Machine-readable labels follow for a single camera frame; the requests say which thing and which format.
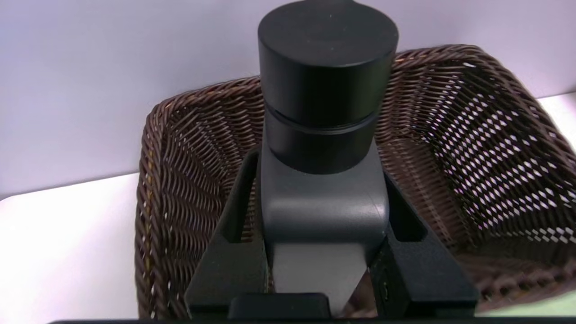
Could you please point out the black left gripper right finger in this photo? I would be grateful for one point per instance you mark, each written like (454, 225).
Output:
(418, 274)

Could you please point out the black pump soap bottle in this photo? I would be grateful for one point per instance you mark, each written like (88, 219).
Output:
(324, 90)

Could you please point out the dark brown wicker basket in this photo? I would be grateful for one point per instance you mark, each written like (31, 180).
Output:
(472, 157)

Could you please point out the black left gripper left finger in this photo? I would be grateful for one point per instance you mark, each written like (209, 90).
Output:
(234, 265)

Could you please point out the light green plastic tray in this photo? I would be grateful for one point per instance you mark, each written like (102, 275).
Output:
(540, 308)

